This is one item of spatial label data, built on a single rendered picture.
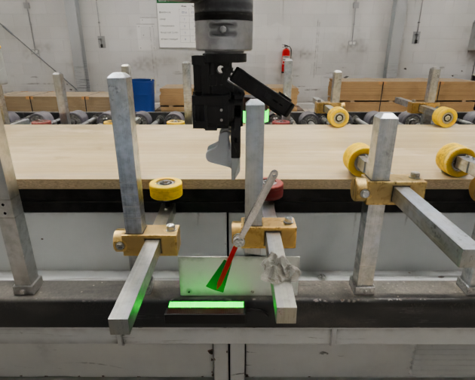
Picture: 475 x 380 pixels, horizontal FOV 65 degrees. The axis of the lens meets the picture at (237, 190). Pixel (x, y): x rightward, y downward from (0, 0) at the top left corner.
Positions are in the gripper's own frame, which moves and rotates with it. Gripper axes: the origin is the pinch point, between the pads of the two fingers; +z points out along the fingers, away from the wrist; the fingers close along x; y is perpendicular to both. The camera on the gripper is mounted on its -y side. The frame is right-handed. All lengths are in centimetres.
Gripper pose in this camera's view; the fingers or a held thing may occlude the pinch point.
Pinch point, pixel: (237, 172)
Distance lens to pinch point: 66.3
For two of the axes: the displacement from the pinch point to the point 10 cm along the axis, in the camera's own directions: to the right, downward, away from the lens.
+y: -10.0, 0.0, 0.0
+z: 0.0, 9.3, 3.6
